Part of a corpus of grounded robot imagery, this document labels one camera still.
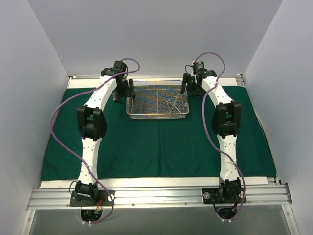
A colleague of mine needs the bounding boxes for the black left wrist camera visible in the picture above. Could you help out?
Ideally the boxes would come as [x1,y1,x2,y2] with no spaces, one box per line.
[112,60,128,73]

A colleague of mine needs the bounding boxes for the steel surgical forceps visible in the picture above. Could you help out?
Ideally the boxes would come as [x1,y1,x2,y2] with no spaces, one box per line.
[162,98,177,113]

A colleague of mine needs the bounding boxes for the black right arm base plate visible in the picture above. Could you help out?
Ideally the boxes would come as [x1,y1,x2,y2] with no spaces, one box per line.
[202,188,247,204]

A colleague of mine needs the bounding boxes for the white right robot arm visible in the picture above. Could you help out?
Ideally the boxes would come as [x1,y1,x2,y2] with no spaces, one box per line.
[181,73,242,202]

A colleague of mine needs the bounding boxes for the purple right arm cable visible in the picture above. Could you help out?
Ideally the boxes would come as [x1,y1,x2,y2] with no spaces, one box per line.
[193,51,246,219]

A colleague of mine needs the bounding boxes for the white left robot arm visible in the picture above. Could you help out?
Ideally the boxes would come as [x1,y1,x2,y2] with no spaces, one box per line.
[75,75,135,205]

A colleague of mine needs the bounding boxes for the aluminium front frame rail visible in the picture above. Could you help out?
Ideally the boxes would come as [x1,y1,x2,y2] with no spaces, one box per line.
[27,184,292,210]

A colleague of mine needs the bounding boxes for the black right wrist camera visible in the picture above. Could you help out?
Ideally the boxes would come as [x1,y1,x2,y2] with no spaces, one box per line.
[185,61,205,74]

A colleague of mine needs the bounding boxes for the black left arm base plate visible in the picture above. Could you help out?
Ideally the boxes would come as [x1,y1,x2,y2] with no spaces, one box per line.
[69,188,116,207]

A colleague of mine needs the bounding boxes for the steel surgical scissors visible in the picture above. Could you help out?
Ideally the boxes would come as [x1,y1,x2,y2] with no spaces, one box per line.
[172,94,182,113]

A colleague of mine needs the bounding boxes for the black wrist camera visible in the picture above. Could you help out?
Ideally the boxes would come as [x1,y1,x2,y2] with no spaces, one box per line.
[185,61,205,74]
[112,60,128,73]

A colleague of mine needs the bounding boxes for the metal wire mesh tray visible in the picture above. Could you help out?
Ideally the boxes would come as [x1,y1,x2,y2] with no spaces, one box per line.
[126,78,189,119]

